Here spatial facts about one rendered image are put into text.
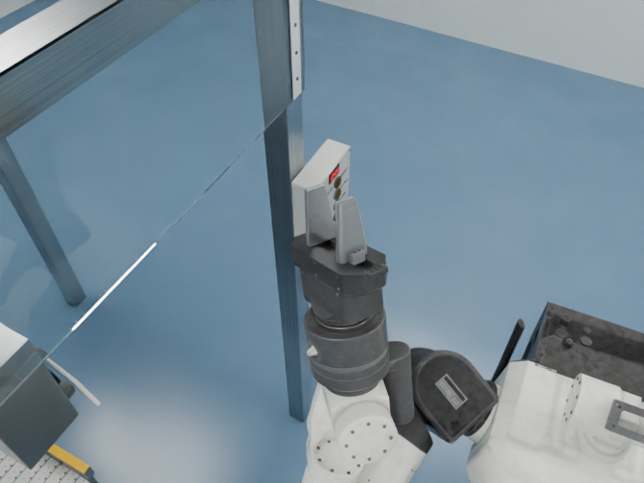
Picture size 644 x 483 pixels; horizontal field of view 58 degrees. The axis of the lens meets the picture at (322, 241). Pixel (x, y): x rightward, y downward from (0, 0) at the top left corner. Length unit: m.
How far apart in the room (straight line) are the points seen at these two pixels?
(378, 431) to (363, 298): 0.15
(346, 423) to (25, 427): 0.52
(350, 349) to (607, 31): 3.56
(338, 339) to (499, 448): 0.33
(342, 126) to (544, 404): 2.64
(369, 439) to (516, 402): 0.28
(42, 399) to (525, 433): 0.68
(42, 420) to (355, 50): 3.39
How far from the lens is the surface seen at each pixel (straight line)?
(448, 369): 0.84
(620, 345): 0.98
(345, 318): 0.57
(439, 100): 3.62
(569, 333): 0.96
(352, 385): 0.63
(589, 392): 0.77
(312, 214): 0.59
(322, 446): 0.75
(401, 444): 0.85
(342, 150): 1.32
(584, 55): 4.10
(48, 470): 1.29
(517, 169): 3.23
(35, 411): 0.98
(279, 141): 1.19
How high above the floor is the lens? 2.02
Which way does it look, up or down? 48 degrees down
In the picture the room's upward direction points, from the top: straight up
